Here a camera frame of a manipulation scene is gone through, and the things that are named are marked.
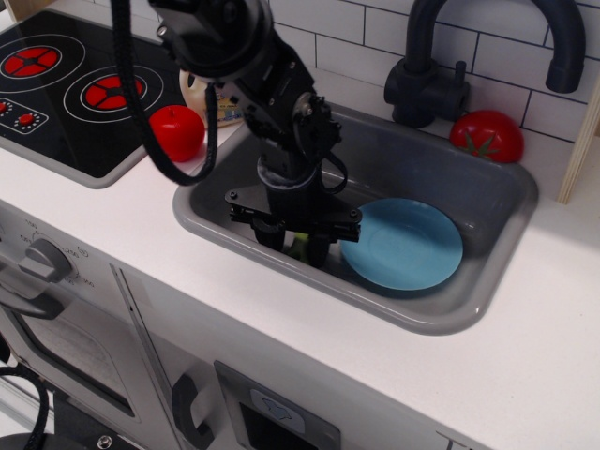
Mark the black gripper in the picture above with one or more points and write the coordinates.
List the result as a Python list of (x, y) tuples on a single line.
[(312, 207)]

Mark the green handled grey spatula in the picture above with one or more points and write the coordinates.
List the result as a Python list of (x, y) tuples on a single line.
[(298, 249)]

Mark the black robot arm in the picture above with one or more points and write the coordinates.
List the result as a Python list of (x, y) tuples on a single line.
[(234, 45)]

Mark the blue plate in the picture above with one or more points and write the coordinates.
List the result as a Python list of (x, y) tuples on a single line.
[(404, 245)]

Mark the grey plastic sink basin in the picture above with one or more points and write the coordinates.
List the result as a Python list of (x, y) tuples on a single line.
[(490, 203)]

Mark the cream cleanser bottle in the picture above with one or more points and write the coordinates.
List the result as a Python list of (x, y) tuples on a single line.
[(193, 92)]

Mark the red toy apple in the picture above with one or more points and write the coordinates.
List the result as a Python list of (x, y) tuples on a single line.
[(180, 132)]

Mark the grey dishwasher panel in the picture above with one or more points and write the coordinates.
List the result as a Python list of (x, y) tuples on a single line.
[(263, 419)]

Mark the dark grey faucet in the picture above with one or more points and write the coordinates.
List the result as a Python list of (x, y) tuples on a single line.
[(419, 93)]

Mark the red toy tomato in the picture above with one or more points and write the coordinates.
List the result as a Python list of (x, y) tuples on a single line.
[(488, 134)]

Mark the white toy oven door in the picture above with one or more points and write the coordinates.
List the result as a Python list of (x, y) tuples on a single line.
[(91, 351)]

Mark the grey oven knob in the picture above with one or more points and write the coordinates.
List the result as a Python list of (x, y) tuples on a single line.
[(45, 261)]

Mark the black toy stovetop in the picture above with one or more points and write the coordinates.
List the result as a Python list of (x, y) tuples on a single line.
[(62, 104)]

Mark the dark grey cabinet handle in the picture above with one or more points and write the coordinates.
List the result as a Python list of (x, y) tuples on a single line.
[(184, 392)]

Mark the grey oven door handle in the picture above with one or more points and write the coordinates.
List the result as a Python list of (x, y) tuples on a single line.
[(27, 295)]

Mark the wooden side post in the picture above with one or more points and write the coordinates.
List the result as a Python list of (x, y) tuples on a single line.
[(587, 132)]

